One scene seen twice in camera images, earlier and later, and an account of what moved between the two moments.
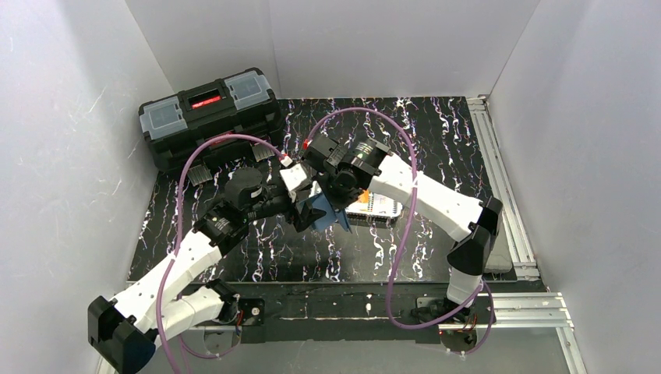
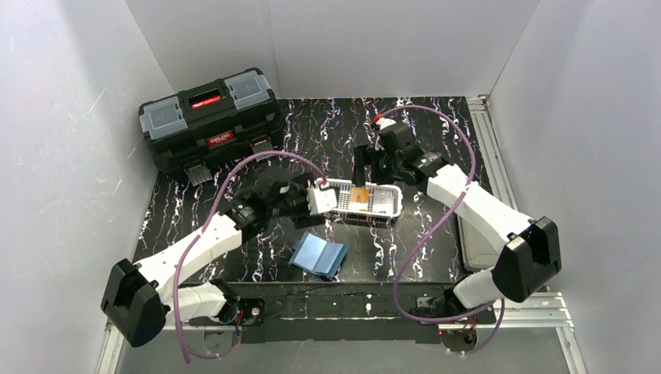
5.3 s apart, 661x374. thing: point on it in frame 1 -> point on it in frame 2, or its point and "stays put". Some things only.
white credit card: [384, 206] stays put
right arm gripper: [330, 196] -> [365, 160]
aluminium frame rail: [514, 312] stays put
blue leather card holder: [319, 202] -> [317, 255]
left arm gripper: [298, 214] stays put
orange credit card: [364, 197] stays put
